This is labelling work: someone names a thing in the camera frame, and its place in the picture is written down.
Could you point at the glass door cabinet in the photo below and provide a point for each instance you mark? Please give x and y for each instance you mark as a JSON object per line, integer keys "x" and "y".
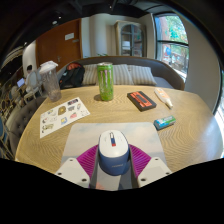
{"x": 131, "y": 38}

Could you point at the white and blue computer mouse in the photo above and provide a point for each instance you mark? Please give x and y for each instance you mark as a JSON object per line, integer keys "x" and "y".
{"x": 113, "y": 150}

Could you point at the black and orange box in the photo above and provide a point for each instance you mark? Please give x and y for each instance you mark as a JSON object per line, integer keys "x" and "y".
{"x": 141, "y": 101}

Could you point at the person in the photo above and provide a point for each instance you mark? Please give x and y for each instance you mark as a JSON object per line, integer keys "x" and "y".
{"x": 32, "y": 80}

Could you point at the striped cushion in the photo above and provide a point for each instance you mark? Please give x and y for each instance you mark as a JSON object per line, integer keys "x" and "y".
{"x": 122, "y": 74}
{"x": 90, "y": 74}
{"x": 143, "y": 76}

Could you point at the green and blue small pack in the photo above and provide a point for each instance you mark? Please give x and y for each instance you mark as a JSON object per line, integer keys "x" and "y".
{"x": 164, "y": 122}

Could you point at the clear plastic shaker cup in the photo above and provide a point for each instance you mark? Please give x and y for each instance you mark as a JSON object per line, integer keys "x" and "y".
{"x": 51, "y": 83}

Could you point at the laptop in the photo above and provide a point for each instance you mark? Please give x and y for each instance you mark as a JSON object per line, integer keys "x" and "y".
{"x": 21, "y": 82}

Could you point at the grey tufted chair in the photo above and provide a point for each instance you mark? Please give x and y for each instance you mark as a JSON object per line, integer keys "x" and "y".
{"x": 23, "y": 121}

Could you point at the grey curved sofa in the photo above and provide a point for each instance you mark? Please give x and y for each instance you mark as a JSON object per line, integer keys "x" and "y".
{"x": 166, "y": 75}

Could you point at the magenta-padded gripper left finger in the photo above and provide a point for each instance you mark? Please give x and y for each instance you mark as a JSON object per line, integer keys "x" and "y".
{"x": 71, "y": 170}

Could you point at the white and orange tube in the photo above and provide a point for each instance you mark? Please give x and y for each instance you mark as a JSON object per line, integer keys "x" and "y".
{"x": 163, "y": 96}

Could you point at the black backpack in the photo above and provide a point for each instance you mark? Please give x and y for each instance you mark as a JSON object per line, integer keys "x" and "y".
{"x": 71, "y": 77}

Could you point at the white sticker sheet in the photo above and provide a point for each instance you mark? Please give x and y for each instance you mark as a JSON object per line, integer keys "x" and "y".
{"x": 63, "y": 115}

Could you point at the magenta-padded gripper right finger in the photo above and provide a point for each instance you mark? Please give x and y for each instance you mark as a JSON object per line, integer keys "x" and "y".
{"x": 154, "y": 169}

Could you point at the green drink can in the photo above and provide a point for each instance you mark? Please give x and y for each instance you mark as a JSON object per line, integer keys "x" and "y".
{"x": 105, "y": 81}

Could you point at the brown wooden door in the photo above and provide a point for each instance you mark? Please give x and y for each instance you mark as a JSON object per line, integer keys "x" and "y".
{"x": 58, "y": 46}

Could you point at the black framed window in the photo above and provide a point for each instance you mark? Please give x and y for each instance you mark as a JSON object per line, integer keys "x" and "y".
{"x": 171, "y": 43}

